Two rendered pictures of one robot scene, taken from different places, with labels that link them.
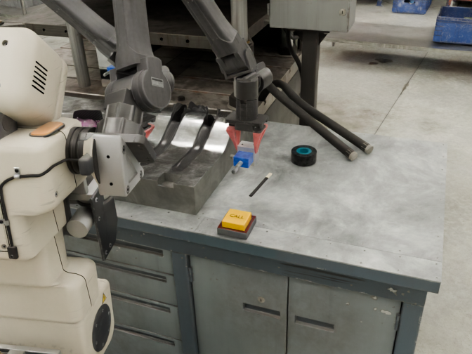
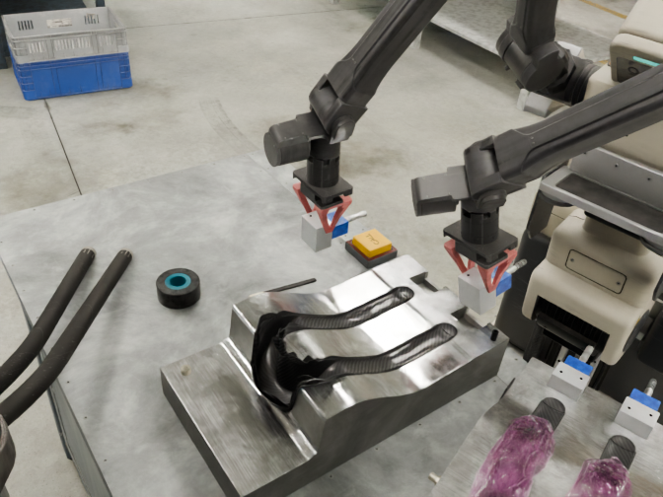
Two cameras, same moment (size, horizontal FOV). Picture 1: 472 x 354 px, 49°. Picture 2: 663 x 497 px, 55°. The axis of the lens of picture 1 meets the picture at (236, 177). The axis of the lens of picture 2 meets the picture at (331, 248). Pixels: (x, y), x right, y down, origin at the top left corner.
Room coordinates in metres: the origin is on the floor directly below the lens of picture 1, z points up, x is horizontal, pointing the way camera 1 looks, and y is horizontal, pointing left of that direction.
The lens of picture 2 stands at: (2.06, 0.48, 1.62)
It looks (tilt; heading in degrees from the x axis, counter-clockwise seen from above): 37 degrees down; 210
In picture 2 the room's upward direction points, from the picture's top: 5 degrees clockwise
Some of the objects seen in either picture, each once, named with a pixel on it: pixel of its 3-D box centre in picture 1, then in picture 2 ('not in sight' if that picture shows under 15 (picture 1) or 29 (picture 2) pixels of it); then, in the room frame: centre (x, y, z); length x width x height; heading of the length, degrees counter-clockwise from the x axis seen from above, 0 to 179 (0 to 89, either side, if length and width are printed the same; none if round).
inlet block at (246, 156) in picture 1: (241, 161); (337, 223); (1.20, -0.02, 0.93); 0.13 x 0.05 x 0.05; 158
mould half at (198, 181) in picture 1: (189, 145); (339, 355); (1.43, 0.14, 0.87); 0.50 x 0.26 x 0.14; 159
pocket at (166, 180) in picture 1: (169, 183); (426, 290); (1.20, 0.18, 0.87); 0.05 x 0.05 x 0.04; 69
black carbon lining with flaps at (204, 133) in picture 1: (182, 133); (354, 333); (1.42, 0.16, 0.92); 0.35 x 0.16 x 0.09; 159
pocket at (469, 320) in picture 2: not in sight; (468, 325); (1.24, 0.28, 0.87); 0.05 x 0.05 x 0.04; 69
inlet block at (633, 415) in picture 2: not in sight; (642, 403); (1.21, 0.57, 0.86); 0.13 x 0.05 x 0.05; 176
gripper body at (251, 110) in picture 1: (246, 110); (323, 170); (1.24, -0.03, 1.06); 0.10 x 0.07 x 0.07; 68
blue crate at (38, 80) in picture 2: not in sight; (70, 63); (-0.18, -2.72, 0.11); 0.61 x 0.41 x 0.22; 151
